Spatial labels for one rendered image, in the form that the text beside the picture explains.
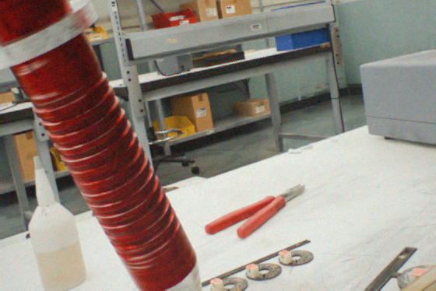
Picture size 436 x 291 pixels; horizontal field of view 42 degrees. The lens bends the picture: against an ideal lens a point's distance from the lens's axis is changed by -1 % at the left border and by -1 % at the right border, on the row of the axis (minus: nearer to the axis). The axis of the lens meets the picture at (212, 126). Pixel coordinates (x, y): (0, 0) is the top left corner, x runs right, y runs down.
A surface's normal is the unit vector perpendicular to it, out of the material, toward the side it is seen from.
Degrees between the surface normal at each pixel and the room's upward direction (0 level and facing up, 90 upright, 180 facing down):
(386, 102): 90
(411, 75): 90
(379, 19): 90
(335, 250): 0
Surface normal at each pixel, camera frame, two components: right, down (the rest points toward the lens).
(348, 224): -0.18, -0.97
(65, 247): 0.58, 0.03
